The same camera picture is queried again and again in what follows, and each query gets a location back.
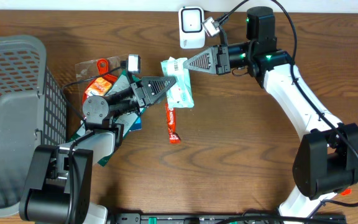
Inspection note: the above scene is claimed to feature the red snack stick packet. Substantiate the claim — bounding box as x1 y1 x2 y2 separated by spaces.
165 103 181 144

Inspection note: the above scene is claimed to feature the pale green small packet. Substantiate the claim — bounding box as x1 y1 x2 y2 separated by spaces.
160 57 195 108

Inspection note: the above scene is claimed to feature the small red floor marker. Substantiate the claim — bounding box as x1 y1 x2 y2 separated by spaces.
341 188 352 196

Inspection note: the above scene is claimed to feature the grey plastic basket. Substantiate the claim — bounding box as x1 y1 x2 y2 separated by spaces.
0 35 67 218

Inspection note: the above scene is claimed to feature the green packaged item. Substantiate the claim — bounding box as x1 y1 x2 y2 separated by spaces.
60 71 141 167

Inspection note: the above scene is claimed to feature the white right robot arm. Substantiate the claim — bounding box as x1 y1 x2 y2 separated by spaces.
184 6 358 218

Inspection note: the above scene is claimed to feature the red packaged item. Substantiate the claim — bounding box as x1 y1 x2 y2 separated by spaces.
75 54 129 96

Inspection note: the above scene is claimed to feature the white barcode scanner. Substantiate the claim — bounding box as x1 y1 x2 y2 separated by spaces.
178 6 205 49

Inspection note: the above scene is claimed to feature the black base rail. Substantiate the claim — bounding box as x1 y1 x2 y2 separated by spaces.
106 209 347 224

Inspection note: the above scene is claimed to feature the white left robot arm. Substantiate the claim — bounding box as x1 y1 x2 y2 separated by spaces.
19 77 177 223

